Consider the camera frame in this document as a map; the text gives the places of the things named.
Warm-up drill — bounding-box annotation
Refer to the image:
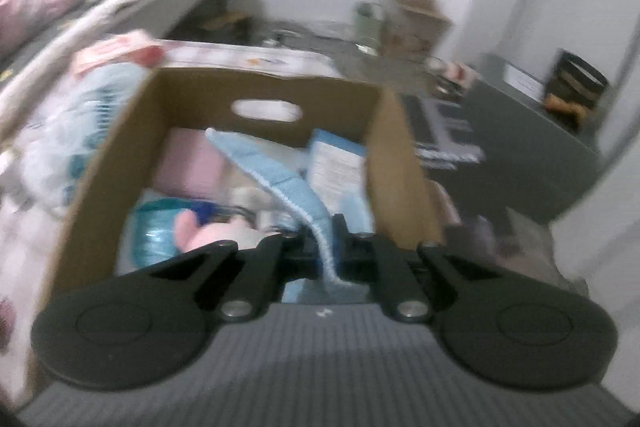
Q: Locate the blue wet wipes pack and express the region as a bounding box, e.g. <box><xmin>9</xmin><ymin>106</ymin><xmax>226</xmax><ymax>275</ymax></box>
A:
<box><xmin>131</xmin><ymin>197</ymin><xmax>219</xmax><ymax>269</ymax></box>

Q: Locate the light blue towel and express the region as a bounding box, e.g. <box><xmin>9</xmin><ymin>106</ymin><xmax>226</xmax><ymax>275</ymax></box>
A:
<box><xmin>205</xmin><ymin>128</ymin><xmax>367</xmax><ymax>299</ymax></box>

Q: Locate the pink white plush toy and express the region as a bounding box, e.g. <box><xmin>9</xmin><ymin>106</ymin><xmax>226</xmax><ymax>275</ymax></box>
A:
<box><xmin>174</xmin><ymin>210</ymin><xmax>268</xmax><ymax>253</ymax></box>

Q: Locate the dark grey cabinet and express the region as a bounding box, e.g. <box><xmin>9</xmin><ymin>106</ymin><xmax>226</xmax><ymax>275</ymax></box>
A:
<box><xmin>419</xmin><ymin>54</ymin><xmax>599</xmax><ymax>225</ymax></box>

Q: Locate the pink box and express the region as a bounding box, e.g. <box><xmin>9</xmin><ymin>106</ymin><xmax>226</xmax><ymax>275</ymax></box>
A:
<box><xmin>151</xmin><ymin>128</ymin><xmax>227</xmax><ymax>199</ymax></box>

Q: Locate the white translucent plastic bag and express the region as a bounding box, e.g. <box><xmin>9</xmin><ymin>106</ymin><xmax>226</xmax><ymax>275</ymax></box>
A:
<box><xmin>21</xmin><ymin>62</ymin><xmax>149</xmax><ymax>217</ymax></box>

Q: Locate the black waste basket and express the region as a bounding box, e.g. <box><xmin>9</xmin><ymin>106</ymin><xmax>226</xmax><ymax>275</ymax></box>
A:
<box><xmin>542</xmin><ymin>50</ymin><xmax>610</xmax><ymax>133</ymax></box>

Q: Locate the blue white paper box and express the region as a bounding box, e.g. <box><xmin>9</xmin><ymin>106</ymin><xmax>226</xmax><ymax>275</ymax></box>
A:
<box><xmin>306</xmin><ymin>129</ymin><xmax>375</xmax><ymax>234</ymax></box>

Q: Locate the pink red wipes pack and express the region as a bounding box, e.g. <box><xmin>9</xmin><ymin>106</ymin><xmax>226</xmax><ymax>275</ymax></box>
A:
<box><xmin>70</xmin><ymin>29</ymin><xmax>165</xmax><ymax>78</ymax></box>

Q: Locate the small brown cardboard box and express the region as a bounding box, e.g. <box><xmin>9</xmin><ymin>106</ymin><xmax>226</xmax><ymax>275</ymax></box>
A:
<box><xmin>383</xmin><ymin>0</ymin><xmax>451</xmax><ymax>58</ymax></box>

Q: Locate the green bottle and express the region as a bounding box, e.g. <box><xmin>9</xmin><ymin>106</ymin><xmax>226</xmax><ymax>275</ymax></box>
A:
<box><xmin>354</xmin><ymin>2</ymin><xmax>385</xmax><ymax>56</ymax></box>

